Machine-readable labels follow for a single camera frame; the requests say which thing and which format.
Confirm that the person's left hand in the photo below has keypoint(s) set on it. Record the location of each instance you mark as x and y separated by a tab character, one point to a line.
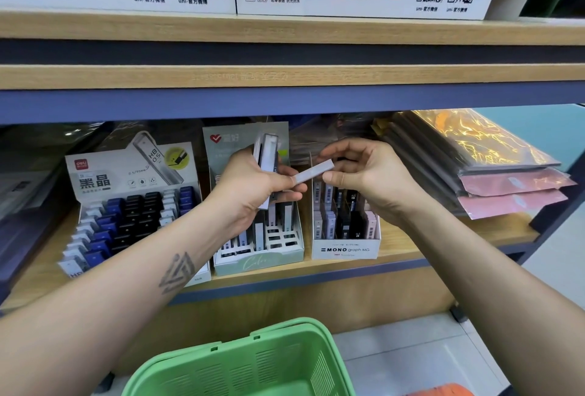
247	188

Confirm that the person's right hand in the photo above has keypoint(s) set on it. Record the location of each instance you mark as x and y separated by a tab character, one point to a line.
379	176

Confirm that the pale green display box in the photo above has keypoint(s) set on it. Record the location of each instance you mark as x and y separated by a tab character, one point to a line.
224	135

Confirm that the lead case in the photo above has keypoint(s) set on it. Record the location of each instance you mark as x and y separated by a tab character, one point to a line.
314	171

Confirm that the clear plastic display box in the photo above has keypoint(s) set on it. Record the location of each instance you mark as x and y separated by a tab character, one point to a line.
345	249

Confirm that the white display box red label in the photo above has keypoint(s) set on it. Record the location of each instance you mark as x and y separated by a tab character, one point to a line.
100	176

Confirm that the green plastic basket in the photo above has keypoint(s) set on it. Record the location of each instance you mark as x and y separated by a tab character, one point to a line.
238	364

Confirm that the person's right forearm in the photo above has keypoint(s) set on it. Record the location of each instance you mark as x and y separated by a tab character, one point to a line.
512	304

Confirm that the person's left forearm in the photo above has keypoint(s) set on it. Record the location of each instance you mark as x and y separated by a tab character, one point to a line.
91	318

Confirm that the dark plastic-wrapped packs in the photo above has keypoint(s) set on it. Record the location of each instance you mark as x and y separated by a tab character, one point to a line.
484	149

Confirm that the stack of wrapped paper packs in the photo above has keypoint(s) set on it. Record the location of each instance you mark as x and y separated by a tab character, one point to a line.
27	208

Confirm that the colourful printed mat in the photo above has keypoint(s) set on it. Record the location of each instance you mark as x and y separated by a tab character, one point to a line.
441	390

